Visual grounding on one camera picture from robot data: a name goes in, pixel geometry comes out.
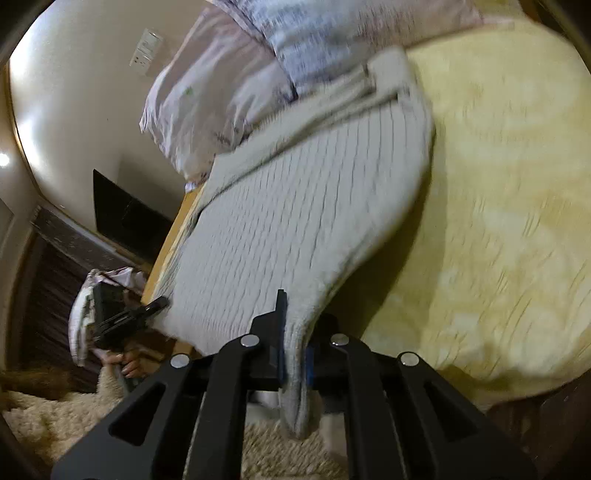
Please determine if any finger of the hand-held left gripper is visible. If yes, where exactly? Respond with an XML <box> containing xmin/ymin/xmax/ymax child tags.
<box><xmin>133</xmin><ymin>296</ymin><xmax>171</xmax><ymax>320</ymax></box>

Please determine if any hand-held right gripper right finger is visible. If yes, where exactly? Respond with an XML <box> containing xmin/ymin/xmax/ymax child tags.
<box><xmin>304</xmin><ymin>313</ymin><xmax>539</xmax><ymax>480</ymax></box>

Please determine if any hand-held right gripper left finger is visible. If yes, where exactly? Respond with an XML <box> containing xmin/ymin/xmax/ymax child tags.
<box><xmin>50</xmin><ymin>289</ymin><xmax>288</xmax><ymax>480</ymax></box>

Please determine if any grey ribbed knit garment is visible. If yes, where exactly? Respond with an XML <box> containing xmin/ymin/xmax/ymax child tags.
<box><xmin>154</xmin><ymin>46</ymin><xmax>437</xmax><ymax>440</ymax></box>

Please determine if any person's left forearm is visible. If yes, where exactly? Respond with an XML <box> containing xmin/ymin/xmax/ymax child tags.
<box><xmin>68</xmin><ymin>268</ymin><xmax>149</xmax><ymax>368</ymax></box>

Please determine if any person's left hand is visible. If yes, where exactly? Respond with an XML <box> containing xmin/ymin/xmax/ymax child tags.
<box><xmin>104</xmin><ymin>346</ymin><xmax>142</xmax><ymax>378</ymax></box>

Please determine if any dark wooden cabinet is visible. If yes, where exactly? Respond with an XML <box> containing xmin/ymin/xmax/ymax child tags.
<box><xmin>17</xmin><ymin>207</ymin><xmax>155</xmax><ymax>394</ymax></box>

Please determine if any brown furry cloth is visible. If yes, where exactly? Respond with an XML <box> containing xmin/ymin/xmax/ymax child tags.
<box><xmin>0</xmin><ymin>366</ymin><xmax>75</xmax><ymax>403</ymax></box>

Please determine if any beige shaggy rug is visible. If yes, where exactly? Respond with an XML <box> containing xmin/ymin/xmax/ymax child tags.
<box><xmin>0</xmin><ymin>368</ymin><xmax>352</xmax><ymax>480</ymax></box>

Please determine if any pale pink pillow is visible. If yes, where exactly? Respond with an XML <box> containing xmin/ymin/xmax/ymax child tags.
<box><xmin>139</xmin><ymin>6</ymin><xmax>297</xmax><ymax>182</ymax></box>

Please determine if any yellow fleece blanket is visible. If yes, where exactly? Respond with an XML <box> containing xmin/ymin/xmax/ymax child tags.
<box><xmin>323</xmin><ymin>17</ymin><xmax>591</xmax><ymax>412</ymax></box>

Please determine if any blue patterned pillow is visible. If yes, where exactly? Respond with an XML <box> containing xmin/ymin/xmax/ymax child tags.
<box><xmin>216</xmin><ymin>0</ymin><xmax>486</xmax><ymax>95</ymax></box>

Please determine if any wooden bed frame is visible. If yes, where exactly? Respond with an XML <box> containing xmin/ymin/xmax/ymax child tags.
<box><xmin>141</xmin><ymin>184</ymin><xmax>209</xmax><ymax>357</ymax></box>

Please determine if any black wall panel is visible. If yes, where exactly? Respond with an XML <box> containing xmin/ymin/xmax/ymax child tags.
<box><xmin>92</xmin><ymin>168</ymin><xmax>174</xmax><ymax>265</ymax></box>

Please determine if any white wall socket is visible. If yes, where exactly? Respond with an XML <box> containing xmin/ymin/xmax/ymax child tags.
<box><xmin>129</xmin><ymin>50</ymin><xmax>156</xmax><ymax>77</ymax></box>

